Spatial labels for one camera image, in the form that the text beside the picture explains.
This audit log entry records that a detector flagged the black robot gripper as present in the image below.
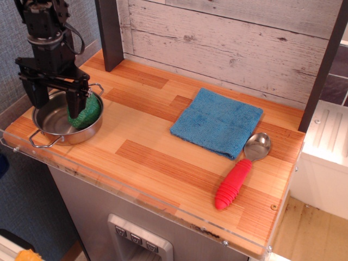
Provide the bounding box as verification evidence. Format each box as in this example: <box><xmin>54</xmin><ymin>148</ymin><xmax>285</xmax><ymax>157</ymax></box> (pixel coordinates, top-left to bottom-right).
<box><xmin>15</xmin><ymin>36</ymin><xmax>91</xmax><ymax>119</ymax></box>

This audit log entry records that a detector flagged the green toy broccoli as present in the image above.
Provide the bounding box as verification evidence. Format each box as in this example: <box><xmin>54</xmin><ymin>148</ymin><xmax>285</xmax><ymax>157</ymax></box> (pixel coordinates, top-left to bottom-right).
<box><xmin>67</xmin><ymin>93</ymin><xmax>101</xmax><ymax>129</ymax></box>

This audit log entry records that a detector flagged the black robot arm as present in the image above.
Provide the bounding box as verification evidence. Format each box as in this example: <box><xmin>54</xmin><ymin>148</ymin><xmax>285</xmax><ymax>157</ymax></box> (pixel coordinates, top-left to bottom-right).
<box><xmin>15</xmin><ymin>1</ymin><xmax>92</xmax><ymax>119</ymax></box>

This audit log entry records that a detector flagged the clear acrylic table guard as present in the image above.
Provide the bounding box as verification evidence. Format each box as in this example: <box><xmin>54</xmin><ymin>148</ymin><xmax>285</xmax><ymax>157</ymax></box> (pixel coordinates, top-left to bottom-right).
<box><xmin>2</xmin><ymin>123</ymin><xmax>305</xmax><ymax>260</ymax></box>

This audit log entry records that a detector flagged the grey toy fridge cabinet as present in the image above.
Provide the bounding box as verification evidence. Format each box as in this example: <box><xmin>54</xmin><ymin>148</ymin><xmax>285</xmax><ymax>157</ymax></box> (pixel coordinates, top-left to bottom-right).
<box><xmin>49</xmin><ymin>167</ymin><xmax>250</xmax><ymax>260</ymax></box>

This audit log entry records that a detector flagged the blue folded cloth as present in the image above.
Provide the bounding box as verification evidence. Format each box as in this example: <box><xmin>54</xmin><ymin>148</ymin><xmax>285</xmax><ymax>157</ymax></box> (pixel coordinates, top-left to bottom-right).
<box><xmin>170</xmin><ymin>88</ymin><xmax>263</xmax><ymax>160</ymax></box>

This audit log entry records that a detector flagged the yellow object bottom left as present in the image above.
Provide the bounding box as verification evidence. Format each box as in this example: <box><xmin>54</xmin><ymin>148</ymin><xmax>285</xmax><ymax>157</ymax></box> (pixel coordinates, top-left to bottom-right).
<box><xmin>14</xmin><ymin>250</ymin><xmax>43</xmax><ymax>261</ymax></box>

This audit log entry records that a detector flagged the silver dispenser panel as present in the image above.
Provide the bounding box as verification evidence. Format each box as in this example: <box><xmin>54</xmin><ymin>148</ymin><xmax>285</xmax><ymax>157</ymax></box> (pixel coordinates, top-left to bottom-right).
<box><xmin>108</xmin><ymin>214</ymin><xmax>174</xmax><ymax>260</ymax></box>

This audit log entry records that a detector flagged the white toy sink unit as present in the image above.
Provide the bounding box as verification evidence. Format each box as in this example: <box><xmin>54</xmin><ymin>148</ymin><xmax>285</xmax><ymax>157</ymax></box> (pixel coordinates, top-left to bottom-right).
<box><xmin>290</xmin><ymin>101</ymin><xmax>347</xmax><ymax>219</ymax></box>

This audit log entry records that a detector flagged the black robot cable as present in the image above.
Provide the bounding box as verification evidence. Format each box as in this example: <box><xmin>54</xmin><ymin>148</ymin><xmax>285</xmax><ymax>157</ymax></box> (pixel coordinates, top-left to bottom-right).
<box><xmin>64</xmin><ymin>22</ymin><xmax>86</xmax><ymax>55</ymax></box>

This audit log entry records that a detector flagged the dark grey left post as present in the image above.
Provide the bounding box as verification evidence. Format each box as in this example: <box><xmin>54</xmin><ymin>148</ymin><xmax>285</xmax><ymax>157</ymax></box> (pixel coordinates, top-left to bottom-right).
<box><xmin>95</xmin><ymin>0</ymin><xmax>124</xmax><ymax>72</ymax></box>

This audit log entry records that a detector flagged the dark grey post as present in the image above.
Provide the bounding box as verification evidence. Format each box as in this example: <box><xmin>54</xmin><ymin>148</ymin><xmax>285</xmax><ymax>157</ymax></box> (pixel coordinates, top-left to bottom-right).
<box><xmin>95</xmin><ymin>0</ymin><xmax>124</xmax><ymax>72</ymax></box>
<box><xmin>298</xmin><ymin>0</ymin><xmax>347</xmax><ymax>133</ymax></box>

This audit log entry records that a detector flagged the red handled metal spoon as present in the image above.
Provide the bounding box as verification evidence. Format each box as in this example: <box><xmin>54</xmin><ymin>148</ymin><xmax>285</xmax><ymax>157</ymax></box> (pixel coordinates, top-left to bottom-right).
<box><xmin>214</xmin><ymin>133</ymin><xmax>271</xmax><ymax>210</ymax></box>

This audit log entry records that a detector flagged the dark grey right post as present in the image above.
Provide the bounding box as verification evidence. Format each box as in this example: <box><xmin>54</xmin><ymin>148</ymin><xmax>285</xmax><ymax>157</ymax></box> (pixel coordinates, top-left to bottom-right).
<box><xmin>298</xmin><ymin>0</ymin><xmax>347</xmax><ymax>133</ymax></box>

